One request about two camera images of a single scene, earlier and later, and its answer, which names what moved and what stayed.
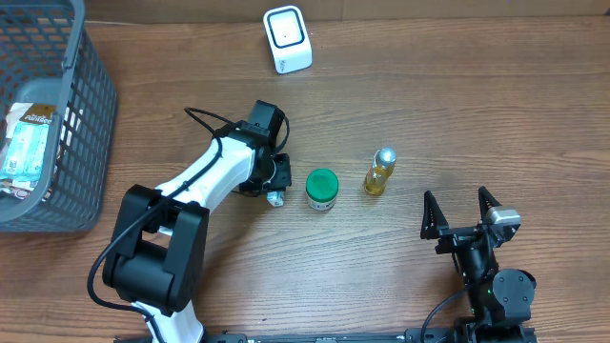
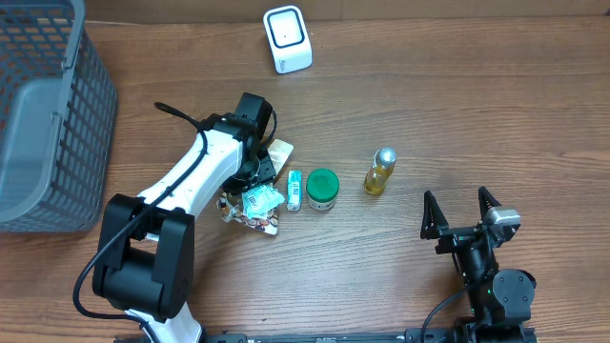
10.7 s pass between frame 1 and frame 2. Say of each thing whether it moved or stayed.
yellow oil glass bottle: stayed
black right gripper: stayed
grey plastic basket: stayed
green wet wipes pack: moved
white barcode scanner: stayed
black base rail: stayed
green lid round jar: stayed
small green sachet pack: moved
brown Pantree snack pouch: moved
